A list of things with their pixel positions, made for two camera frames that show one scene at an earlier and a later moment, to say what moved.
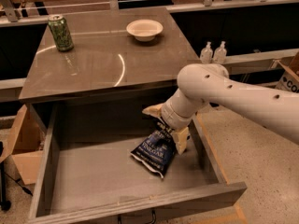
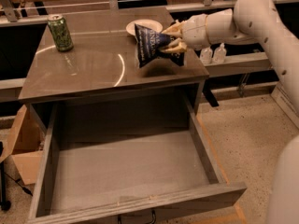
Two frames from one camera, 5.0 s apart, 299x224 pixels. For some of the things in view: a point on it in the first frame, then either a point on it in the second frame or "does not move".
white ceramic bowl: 144,30 does not move
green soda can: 64,38 does not move
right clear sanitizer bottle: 220,54 does not move
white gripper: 172,118 -> 194,32
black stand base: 5,204 does not move
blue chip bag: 158,150 -> 149,45
